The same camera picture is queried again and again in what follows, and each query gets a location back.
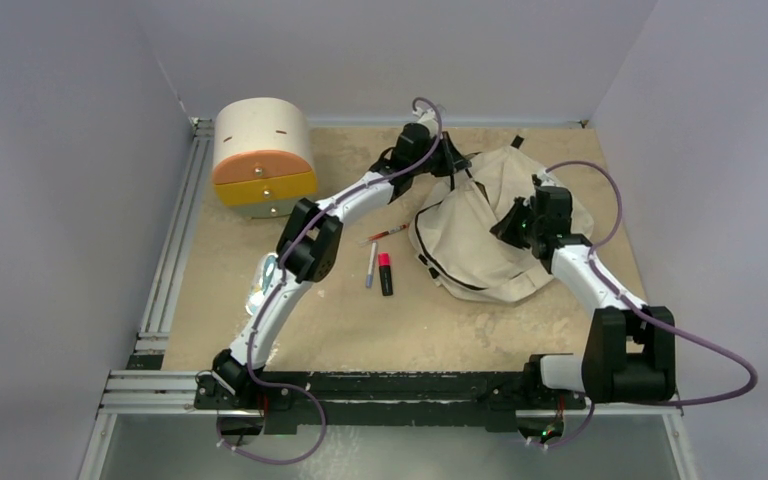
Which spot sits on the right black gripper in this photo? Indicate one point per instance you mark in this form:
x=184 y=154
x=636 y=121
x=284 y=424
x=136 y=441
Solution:
x=504 y=231

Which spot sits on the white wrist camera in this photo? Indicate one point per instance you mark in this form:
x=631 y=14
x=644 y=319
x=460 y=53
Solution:
x=429 y=118
x=543 y=178

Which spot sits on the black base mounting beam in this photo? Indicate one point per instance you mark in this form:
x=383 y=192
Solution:
x=287 y=400

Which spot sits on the red pen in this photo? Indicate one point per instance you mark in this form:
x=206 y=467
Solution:
x=377 y=236

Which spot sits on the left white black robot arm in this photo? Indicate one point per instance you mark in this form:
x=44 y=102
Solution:
x=307 y=249

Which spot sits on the black pink highlighter marker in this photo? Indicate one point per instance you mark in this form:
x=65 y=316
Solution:
x=385 y=274

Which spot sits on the aluminium frame rails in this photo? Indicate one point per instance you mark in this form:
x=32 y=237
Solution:
x=148 y=428

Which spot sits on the blister pack with blue scissors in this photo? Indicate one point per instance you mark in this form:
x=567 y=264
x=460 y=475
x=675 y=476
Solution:
x=260 y=284

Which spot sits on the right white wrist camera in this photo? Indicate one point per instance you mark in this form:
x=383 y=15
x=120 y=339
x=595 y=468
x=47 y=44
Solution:
x=543 y=178

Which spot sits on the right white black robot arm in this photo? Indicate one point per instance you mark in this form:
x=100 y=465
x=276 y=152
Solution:
x=626 y=358

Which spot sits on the purple grey marker pen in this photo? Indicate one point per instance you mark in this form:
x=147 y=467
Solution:
x=370 y=275

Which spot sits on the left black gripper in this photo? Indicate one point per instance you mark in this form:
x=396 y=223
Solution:
x=450 y=161

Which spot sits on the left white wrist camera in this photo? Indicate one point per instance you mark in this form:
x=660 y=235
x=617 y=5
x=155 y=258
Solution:
x=429 y=118

